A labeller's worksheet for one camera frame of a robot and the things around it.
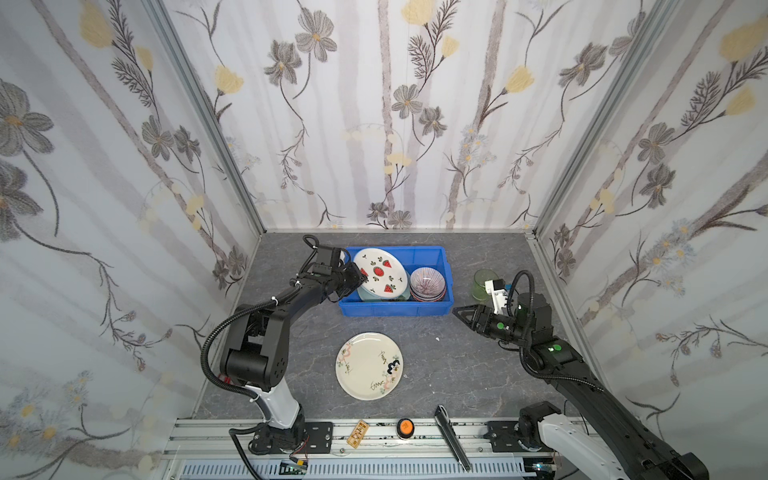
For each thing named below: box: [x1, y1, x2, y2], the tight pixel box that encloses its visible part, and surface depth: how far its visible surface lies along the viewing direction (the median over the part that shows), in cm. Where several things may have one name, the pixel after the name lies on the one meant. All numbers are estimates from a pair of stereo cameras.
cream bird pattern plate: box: [335, 331, 404, 401], surface depth 87 cm
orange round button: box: [396, 418, 415, 439], surface depth 70 cm
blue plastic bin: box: [338, 246, 454, 317], surface depth 98 cm
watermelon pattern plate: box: [354, 248, 408, 298], surface depth 100 cm
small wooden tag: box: [346, 420, 370, 449], surface depth 75 cm
